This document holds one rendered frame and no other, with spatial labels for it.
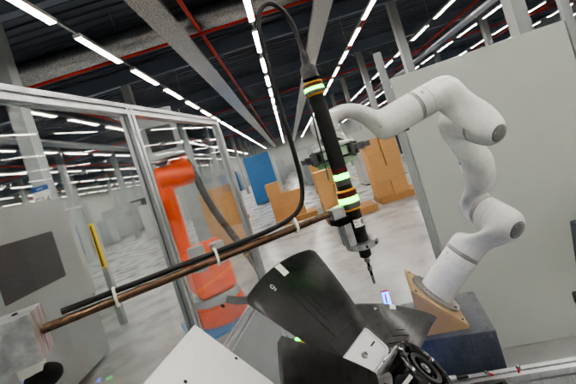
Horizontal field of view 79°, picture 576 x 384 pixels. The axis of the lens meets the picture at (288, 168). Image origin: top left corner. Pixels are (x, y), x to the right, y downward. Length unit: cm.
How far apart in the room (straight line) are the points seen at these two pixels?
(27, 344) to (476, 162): 119
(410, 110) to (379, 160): 784
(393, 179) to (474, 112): 789
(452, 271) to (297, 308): 78
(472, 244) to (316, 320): 78
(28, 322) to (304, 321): 48
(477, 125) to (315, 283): 65
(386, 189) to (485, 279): 630
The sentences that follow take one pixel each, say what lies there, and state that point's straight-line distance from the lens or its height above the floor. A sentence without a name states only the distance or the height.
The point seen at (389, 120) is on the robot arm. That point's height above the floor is 169.
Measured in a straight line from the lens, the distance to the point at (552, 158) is 285.
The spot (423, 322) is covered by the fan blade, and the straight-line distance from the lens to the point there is 104.
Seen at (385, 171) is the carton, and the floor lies 75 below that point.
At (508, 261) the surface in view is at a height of 59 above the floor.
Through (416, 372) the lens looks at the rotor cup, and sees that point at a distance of 75.
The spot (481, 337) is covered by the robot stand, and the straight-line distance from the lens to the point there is 146.
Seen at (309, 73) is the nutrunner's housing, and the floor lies 183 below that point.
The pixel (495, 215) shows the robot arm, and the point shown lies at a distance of 141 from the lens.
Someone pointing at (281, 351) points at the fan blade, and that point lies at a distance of 54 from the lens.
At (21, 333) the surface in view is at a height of 155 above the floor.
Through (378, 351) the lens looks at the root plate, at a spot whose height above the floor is 125.
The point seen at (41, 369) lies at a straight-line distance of 69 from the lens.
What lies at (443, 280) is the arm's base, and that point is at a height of 108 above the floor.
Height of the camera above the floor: 167
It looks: 1 degrees down
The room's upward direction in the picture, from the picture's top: 17 degrees counter-clockwise
